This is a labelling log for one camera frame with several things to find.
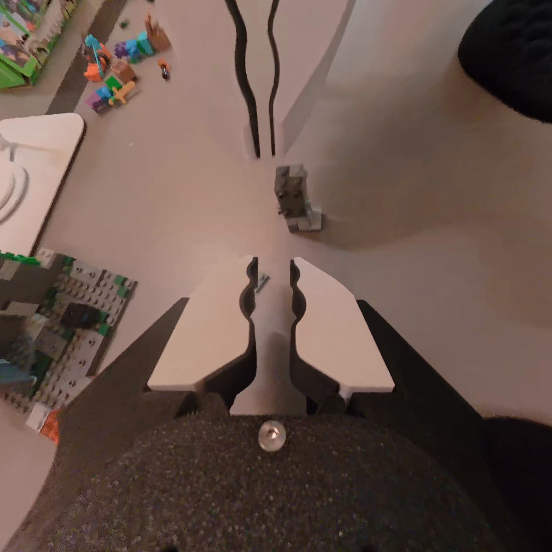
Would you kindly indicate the purple blue green brick figure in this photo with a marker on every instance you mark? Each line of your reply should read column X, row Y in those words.
column 136, row 49

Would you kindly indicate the green toy box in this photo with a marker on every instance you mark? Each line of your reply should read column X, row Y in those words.
column 17, row 51

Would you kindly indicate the grey baseplate brick building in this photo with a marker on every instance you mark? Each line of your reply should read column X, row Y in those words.
column 86, row 293

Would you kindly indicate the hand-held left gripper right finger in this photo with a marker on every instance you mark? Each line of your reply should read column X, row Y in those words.
column 340, row 336

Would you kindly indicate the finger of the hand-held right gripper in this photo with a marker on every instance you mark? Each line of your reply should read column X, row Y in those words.
column 202, row 34
column 310, row 34

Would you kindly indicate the brown brick piece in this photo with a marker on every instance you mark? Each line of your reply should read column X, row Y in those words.
column 159, row 36

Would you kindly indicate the grey brick pillar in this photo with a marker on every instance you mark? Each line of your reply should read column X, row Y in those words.
column 293, row 194

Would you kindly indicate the person's right forearm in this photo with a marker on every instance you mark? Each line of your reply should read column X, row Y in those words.
column 513, row 56

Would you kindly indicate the person's left forearm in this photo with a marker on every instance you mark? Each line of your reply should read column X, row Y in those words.
column 526, row 474

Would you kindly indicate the colourful figure with yellow sword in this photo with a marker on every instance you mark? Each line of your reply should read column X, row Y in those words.
column 110, row 97

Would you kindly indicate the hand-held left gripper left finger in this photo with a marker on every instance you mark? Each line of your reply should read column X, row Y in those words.
column 202, row 332

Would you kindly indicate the orange figure with blue pickaxe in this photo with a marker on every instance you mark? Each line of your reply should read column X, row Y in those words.
column 94, row 71

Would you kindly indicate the brown crate brick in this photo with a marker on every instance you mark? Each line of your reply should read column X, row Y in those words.
column 124, row 71

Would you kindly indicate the small brown toy tool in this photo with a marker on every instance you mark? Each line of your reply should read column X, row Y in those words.
column 164, row 69

